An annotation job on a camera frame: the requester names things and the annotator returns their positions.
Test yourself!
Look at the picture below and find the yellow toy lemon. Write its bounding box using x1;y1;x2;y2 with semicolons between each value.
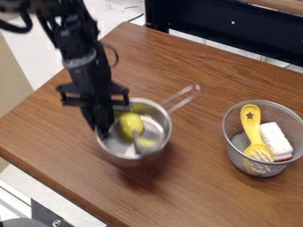
117;112;146;142

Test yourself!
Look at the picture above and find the yellow toy fork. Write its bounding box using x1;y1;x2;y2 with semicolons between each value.
238;104;276;163

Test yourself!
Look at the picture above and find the silver mesh basket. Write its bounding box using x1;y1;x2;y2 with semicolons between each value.
221;99;303;178

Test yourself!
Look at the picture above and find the black metal frame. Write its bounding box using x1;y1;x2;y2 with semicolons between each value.
143;0;303;67

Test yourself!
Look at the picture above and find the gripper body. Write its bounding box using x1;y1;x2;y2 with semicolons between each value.
54;54;132;109

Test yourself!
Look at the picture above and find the silver pot with clear handle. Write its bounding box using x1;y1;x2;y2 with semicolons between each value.
93;83;202;162

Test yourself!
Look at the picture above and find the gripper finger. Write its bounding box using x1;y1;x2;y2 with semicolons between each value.
79;105;100;131
97;104;118;139

